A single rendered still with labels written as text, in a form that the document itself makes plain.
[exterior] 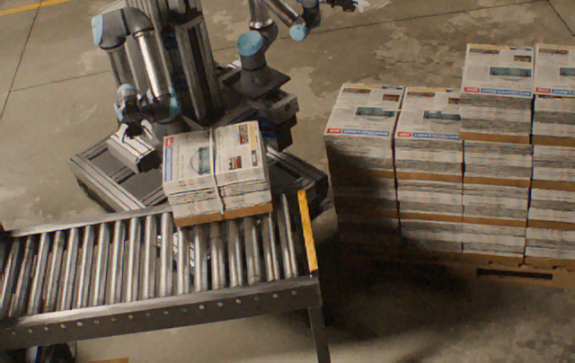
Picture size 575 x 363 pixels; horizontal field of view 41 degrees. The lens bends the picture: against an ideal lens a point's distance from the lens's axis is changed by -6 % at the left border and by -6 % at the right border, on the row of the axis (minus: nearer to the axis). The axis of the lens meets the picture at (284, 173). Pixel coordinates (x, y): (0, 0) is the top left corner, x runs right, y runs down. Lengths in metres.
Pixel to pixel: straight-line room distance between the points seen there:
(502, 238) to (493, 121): 0.64
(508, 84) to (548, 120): 0.21
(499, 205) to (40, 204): 2.66
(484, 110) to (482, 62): 0.24
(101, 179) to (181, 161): 1.45
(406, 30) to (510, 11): 0.80
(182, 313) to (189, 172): 0.52
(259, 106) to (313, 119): 1.14
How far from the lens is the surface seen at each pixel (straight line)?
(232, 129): 3.12
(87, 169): 4.54
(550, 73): 3.25
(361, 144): 3.35
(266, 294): 2.80
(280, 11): 3.47
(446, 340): 3.60
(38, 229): 3.34
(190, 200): 3.01
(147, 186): 4.30
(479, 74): 3.22
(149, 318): 2.89
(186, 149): 3.07
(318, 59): 5.39
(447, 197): 3.46
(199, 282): 2.88
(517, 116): 3.17
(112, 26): 3.21
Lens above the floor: 2.85
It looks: 39 degrees down
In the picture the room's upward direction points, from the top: 11 degrees counter-clockwise
